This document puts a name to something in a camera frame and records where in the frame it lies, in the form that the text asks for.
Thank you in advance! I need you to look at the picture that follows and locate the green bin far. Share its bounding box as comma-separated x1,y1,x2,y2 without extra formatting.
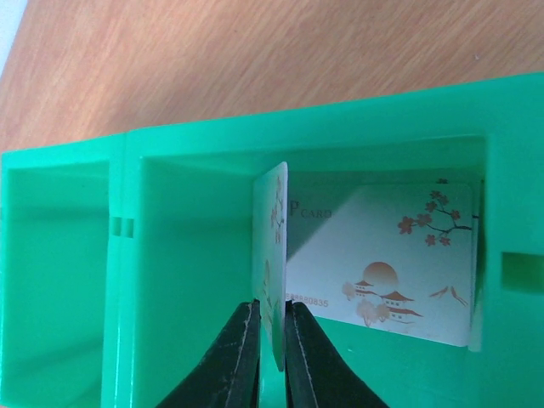
1,134,125,407

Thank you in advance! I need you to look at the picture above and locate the green bin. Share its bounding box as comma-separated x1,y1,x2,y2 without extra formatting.
1,134,125,407
101,73,543,407

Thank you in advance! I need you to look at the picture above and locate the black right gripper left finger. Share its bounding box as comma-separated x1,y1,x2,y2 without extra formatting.
158,300,260,408

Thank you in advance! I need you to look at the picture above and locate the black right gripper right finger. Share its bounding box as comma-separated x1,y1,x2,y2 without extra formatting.
285,301,387,408

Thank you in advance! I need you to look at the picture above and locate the green bin middle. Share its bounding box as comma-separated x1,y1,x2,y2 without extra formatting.
101,73,543,407

